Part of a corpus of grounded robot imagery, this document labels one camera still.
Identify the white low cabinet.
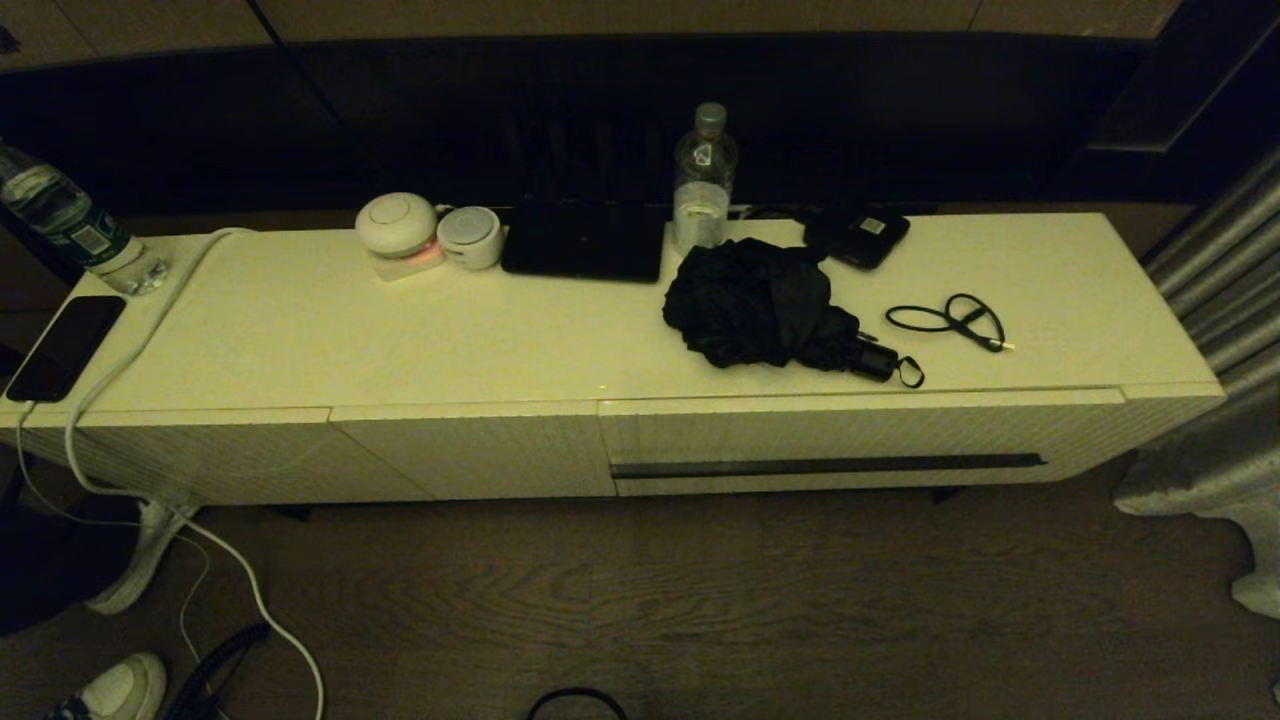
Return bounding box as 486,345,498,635
0,212,1227,506

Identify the white ribbed cabinet door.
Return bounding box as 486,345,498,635
5,405,433,506
328,400,618,501

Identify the black umbrella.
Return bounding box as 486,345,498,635
662,238,926,389

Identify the black arched floor cable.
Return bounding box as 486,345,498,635
527,687,629,720

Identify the black coiled cable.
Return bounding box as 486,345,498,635
165,623,271,720

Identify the black smartphone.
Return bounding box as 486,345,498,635
5,295,128,403

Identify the thick white power cable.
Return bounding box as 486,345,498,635
63,227,327,720

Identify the black flat rectangular device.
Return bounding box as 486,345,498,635
500,195,668,284

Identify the short black looped cable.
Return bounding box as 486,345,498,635
885,293,1016,353

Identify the white dome shaped device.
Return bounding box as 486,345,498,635
355,192,439,259

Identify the white cabinet drawer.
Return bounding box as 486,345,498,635
598,388,1127,498

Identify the small black labelled router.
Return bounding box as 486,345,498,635
803,205,912,271

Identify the green label water bottle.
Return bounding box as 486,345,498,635
0,140,169,297

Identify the small white round speaker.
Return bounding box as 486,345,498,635
437,206,504,271

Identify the clear plastic water bottle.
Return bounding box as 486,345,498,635
672,102,740,257

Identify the thin white charging cable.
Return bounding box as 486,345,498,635
12,400,213,666

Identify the white base with pink light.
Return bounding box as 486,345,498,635
372,240,447,282

